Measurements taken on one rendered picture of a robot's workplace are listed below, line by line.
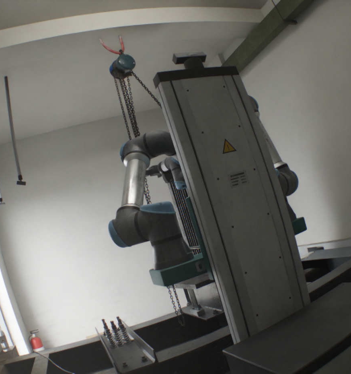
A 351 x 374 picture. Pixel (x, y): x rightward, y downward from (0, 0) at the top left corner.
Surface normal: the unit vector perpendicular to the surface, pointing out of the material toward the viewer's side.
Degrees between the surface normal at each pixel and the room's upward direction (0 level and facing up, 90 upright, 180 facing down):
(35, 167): 90
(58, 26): 90
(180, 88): 90
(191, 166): 90
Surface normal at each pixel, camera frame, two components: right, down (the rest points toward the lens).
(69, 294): 0.31, -0.20
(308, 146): -0.91, 0.24
